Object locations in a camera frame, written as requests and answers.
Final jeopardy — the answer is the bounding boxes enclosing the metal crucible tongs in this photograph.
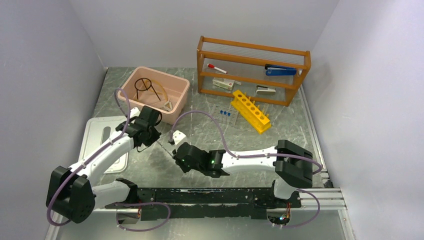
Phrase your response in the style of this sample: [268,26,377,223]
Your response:
[155,141,174,159]

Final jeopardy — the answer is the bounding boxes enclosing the black metal ring stand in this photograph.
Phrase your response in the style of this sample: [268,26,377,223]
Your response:
[134,77,162,101]

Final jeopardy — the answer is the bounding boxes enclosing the white plastic bin lid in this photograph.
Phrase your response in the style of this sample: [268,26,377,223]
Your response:
[78,116,129,174]

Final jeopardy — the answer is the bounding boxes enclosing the amber rubber tubing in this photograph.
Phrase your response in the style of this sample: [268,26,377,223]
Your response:
[150,79,171,108]

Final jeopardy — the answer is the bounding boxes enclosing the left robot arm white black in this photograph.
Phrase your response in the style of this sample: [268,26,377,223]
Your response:
[46,106,162,227]

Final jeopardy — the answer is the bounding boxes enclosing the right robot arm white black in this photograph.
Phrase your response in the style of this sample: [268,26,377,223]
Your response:
[172,140,313,207]

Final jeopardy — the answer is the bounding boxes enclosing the pink plastic bin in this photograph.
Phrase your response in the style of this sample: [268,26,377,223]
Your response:
[121,66,190,125]

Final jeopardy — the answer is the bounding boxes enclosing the clear plastic tube rack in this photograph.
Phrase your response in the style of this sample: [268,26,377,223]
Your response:
[210,104,239,127]

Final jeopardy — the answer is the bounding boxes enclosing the yellow test tube rack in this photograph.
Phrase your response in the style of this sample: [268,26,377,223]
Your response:
[230,90,272,135]

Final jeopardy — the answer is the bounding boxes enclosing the white cardboard box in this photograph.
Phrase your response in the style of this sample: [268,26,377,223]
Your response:
[212,77,235,91]

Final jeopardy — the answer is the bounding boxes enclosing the red white marker pen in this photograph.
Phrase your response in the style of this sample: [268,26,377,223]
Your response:
[207,63,228,74]

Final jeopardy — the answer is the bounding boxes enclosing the white stapler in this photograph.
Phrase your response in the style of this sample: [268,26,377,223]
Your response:
[255,85,276,95]

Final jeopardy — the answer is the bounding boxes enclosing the orange wooden shelf rack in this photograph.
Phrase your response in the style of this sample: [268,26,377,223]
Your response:
[196,36,312,107]

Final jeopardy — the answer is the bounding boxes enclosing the blue stapler on shelf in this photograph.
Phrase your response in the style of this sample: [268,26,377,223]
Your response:
[264,64,297,77]

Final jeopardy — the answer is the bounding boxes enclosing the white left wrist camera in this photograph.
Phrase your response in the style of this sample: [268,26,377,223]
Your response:
[129,107,141,119]

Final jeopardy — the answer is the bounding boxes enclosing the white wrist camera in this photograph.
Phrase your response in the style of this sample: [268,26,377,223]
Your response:
[168,130,188,148]
[129,107,141,119]

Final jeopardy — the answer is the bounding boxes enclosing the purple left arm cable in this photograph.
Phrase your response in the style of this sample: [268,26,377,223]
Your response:
[46,87,172,233]

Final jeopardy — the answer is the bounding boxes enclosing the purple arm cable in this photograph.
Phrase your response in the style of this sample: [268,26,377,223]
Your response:
[168,110,323,230]
[46,87,172,233]

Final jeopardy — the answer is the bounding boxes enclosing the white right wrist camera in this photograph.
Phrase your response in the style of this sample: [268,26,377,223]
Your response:
[168,130,188,148]

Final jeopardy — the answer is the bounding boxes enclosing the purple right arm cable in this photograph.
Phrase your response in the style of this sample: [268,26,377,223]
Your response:
[168,110,323,230]

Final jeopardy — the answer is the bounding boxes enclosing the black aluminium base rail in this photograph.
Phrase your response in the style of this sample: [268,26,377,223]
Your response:
[99,187,347,222]

